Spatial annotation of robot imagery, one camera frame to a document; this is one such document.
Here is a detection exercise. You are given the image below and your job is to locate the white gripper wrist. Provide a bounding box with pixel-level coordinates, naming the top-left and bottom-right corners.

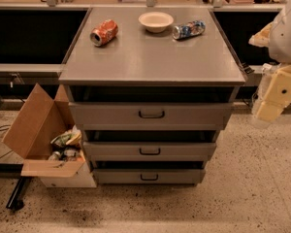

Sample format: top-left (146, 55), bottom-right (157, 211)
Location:
top-left (248, 22), bottom-right (291, 120)

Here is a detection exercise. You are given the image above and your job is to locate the grey bottom drawer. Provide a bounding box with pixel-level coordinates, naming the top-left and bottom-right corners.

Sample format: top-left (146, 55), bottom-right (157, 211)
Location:
top-left (93, 169), bottom-right (206, 184)

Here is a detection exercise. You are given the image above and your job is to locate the grey drawer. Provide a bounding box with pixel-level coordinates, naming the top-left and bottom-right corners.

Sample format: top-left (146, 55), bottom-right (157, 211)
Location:
top-left (93, 169), bottom-right (206, 184)
top-left (69, 102), bottom-right (232, 130)
top-left (83, 142), bottom-right (216, 161)

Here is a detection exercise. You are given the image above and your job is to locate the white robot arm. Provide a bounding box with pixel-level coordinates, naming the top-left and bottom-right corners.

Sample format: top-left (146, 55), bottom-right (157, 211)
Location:
top-left (249, 0), bottom-right (291, 124)

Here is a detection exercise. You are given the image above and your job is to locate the grey drawer cabinet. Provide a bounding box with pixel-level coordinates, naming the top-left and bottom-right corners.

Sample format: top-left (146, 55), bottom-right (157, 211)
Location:
top-left (58, 6), bottom-right (246, 187)

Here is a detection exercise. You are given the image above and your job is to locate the grey top drawer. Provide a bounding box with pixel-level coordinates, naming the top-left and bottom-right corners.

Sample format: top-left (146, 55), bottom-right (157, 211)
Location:
top-left (69, 102), bottom-right (232, 130)

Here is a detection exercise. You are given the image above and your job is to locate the grey middle drawer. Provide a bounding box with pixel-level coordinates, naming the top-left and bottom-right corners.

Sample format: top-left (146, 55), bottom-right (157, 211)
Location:
top-left (83, 142), bottom-right (216, 161)

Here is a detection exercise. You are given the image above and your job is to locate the open cardboard box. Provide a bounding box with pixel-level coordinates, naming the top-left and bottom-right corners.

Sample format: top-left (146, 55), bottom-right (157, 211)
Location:
top-left (3, 83), bottom-right (96, 188)

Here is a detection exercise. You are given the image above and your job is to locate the blue white soda can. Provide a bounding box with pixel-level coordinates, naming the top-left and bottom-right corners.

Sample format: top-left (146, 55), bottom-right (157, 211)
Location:
top-left (173, 20), bottom-right (206, 40)

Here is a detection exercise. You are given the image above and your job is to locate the white paper bowl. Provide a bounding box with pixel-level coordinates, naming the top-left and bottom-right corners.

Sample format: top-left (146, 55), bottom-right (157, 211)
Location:
top-left (139, 12), bottom-right (174, 33)

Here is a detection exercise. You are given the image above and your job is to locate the crushed orange soda can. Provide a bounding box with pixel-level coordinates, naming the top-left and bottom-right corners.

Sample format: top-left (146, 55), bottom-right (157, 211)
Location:
top-left (90, 19), bottom-right (118, 47)

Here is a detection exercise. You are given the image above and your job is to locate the trash in cardboard box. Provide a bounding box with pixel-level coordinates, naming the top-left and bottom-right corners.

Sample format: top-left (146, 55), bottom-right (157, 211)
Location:
top-left (48, 126), bottom-right (81, 161)

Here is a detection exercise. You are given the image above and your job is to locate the black metal floor stand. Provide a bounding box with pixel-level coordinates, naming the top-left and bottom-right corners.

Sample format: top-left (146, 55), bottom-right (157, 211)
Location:
top-left (0, 162), bottom-right (33, 212)

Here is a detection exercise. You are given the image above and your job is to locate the grey workbench shelf rail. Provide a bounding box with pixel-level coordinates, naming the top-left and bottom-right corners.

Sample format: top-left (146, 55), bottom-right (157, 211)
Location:
top-left (0, 64), bottom-right (65, 84)

